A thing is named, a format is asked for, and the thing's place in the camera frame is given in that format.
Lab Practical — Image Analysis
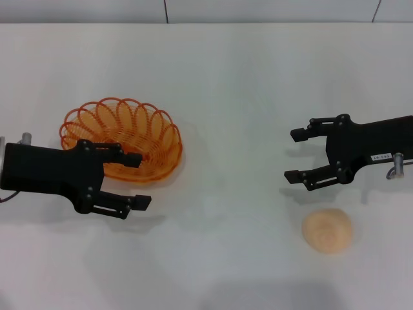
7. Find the orange wire oval basket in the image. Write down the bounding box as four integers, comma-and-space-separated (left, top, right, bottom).
59, 98, 184, 187

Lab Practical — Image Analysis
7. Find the round beige bread bun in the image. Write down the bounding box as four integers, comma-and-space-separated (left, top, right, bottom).
301, 208, 353, 256

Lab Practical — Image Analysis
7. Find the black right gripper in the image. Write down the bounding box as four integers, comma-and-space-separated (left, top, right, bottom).
283, 113, 413, 192

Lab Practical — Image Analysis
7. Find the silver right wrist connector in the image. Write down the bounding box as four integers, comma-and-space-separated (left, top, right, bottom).
385, 151, 406, 180

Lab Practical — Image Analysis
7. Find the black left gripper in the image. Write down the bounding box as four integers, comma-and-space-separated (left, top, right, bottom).
0, 139, 152, 220

